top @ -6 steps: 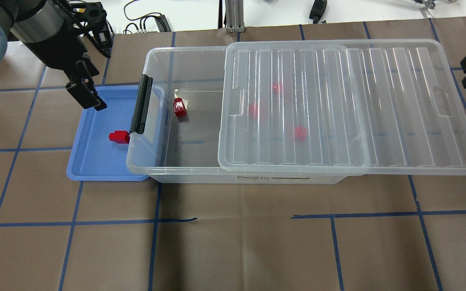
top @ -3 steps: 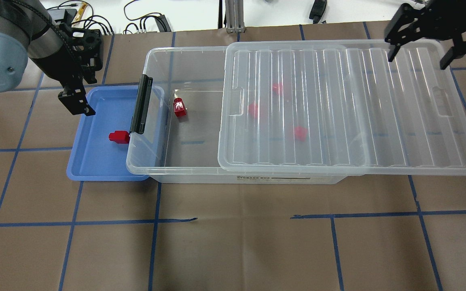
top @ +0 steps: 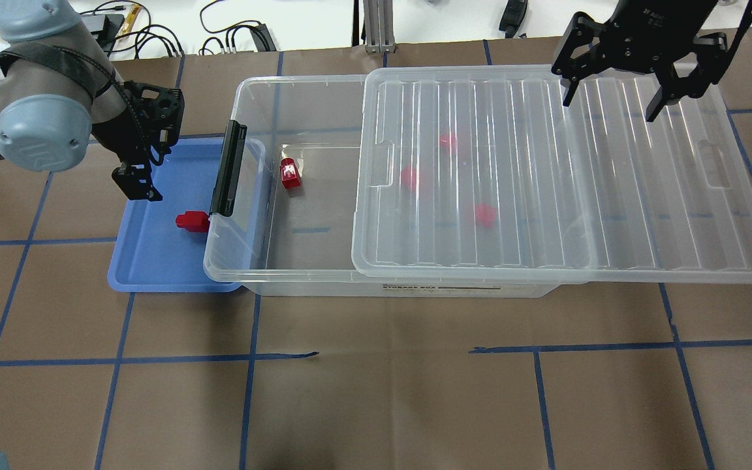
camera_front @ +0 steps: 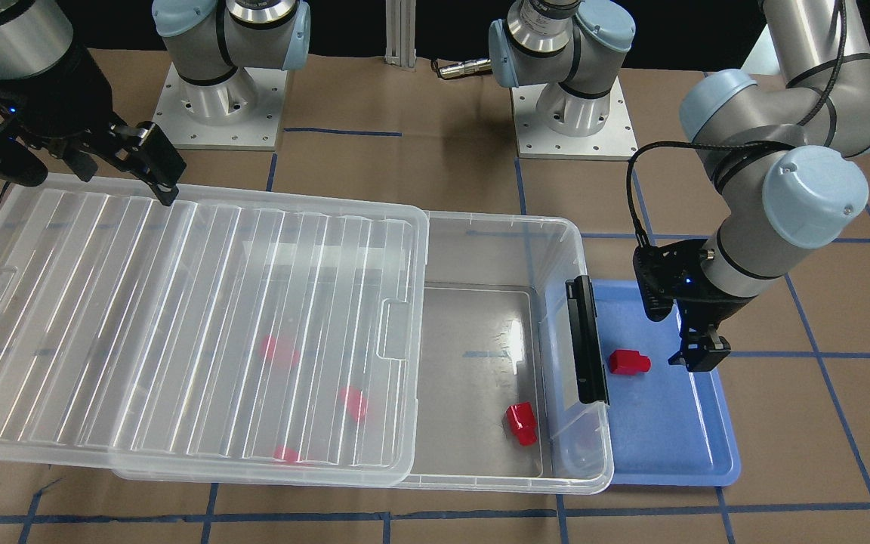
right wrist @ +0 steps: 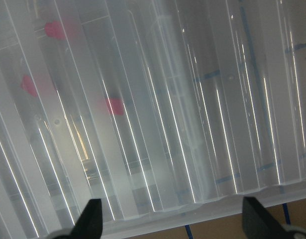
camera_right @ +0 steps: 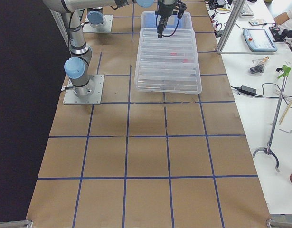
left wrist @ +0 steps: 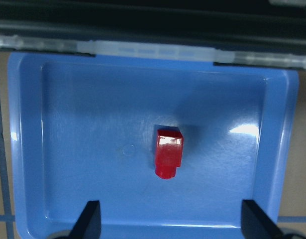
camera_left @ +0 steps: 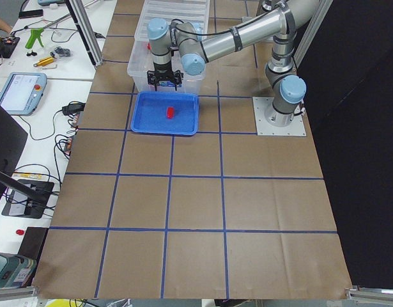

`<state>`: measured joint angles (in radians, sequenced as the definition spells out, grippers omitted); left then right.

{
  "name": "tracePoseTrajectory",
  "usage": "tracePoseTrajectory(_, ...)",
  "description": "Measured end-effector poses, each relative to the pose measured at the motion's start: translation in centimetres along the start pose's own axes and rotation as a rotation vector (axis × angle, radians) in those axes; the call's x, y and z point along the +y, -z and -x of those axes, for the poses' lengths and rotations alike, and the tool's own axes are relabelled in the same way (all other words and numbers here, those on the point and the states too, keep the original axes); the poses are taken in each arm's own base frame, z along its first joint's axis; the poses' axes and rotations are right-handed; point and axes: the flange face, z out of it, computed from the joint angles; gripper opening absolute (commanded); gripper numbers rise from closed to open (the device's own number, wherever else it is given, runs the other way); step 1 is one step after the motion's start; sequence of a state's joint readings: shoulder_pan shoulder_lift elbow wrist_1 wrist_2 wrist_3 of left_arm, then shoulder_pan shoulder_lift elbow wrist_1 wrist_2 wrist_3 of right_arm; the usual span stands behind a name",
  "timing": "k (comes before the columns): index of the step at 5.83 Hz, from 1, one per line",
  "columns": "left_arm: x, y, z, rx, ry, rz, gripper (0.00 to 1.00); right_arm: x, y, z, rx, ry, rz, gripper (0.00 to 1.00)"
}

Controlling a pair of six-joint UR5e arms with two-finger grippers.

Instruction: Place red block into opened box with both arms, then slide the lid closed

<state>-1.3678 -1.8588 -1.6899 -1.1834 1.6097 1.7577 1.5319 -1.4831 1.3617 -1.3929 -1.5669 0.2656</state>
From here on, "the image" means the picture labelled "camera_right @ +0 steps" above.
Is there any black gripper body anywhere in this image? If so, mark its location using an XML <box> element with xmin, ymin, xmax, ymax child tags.
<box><xmin>155</xmin><ymin>0</ymin><xmax>186</xmax><ymax>18</ymax></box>

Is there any clear ribbed box lid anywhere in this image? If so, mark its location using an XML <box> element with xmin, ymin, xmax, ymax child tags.
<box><xmin>134</xmin><ymin>28</ymin><xmax>202</xmax><ymax>95</ymax></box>

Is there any clear plastic storage box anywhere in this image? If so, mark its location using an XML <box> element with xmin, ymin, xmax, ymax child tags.
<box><xmin>140</xmin><ymin>10</ymin><xmax>194</xmax><ymax>34</ymax></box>

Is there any blue teach pendant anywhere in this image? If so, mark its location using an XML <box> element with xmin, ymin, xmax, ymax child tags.
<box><xmin>243</xmin><ymin>28</ymin><xmax>277</xmax><ymax>52</ymax></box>

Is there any black power adapter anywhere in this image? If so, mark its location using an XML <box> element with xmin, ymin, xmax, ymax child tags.
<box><xmin>240</xmin><ymin>85</ymin><xmax>257</xmax><ymax>96</ymax></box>

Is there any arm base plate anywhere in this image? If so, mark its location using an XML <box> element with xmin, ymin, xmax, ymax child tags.
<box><xmin>63</xmin><ymin>75</ymin><xmax>105</xmax><ymax>105</ymax></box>
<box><xmin>83</xmin><ymin>11</ymin><xmax>113</xmax><ymax>33</ymax></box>

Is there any aluminium frame post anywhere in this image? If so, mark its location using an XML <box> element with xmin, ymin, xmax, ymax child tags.
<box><xmin>217</xmin><ymin>0</ymin><xmax>245</xmax><ymax>54</ymax></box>

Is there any green handled grabber tool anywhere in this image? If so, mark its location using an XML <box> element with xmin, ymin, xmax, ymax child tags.
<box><xmin>252</xmin><ymin>65</ymin><xmax>291</xmax><ymax>172</ymax></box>

